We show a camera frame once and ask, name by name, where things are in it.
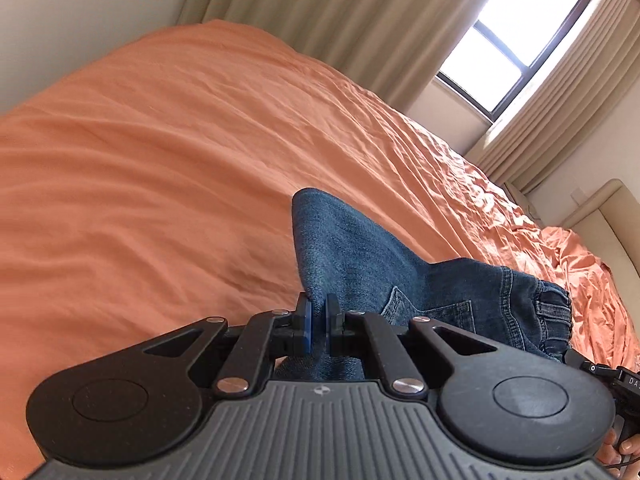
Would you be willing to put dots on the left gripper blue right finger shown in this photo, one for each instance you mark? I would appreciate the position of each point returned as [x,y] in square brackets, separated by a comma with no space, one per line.
[361,334]

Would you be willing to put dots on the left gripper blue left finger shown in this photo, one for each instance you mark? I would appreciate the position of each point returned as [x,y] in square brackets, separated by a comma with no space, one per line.
[274,334]

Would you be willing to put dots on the blue denim jeans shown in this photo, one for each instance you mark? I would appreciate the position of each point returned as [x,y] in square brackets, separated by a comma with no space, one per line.
[342,252]

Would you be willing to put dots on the right hand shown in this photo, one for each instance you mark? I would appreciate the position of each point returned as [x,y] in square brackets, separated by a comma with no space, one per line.
[622,456]

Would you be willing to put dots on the beige upholstered headboard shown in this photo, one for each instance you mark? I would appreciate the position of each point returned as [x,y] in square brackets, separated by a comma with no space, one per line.
[608,225]

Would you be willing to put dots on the orange bed sheet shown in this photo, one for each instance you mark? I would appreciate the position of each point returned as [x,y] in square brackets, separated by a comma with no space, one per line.
[153,188]

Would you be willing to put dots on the beige bedside table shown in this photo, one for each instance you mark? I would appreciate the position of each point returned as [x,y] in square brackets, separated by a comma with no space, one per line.
[517,197]

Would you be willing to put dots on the beige curtain right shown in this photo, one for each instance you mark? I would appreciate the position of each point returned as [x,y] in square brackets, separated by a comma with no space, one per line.
[579,85]

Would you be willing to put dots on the beige curtain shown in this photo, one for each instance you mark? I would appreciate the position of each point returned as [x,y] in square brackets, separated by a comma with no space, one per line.
[393,48]
[579,85]

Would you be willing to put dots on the beige curtain left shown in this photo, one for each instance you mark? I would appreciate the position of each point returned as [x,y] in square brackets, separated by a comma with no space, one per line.
[393,48]

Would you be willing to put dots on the bright window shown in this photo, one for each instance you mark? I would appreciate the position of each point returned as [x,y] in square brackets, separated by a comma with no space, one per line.
[504,48]

